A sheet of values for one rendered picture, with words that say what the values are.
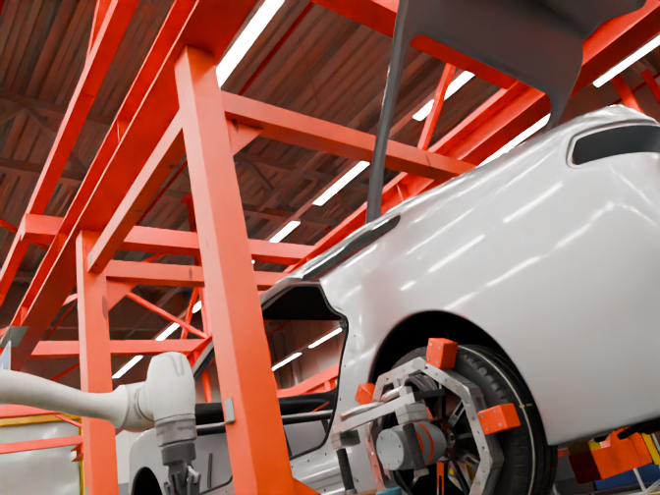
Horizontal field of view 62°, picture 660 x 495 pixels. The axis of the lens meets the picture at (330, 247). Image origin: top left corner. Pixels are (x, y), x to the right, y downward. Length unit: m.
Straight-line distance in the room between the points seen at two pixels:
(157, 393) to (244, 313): 0.99
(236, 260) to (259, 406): 0.62
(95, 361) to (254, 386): 2.07
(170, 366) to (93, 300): 2.94
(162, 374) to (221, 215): 1.23
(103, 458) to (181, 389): 2.65
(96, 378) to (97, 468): 0.57
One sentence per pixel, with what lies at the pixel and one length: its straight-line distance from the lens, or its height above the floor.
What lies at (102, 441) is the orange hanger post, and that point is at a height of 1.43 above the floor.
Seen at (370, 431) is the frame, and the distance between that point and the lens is 2.19.
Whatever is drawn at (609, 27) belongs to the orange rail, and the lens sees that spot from 4.42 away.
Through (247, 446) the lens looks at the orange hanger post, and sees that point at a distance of 2.13.
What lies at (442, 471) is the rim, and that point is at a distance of 2.11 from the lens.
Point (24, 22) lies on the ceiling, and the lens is 9.29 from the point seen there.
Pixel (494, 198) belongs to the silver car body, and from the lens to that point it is 1.95.
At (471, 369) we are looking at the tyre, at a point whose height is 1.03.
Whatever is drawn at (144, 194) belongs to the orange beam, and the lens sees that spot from 3.47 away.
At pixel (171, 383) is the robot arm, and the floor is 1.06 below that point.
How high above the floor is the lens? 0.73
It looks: 25 degrees up
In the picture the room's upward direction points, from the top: 14 degrees counter-clockwise
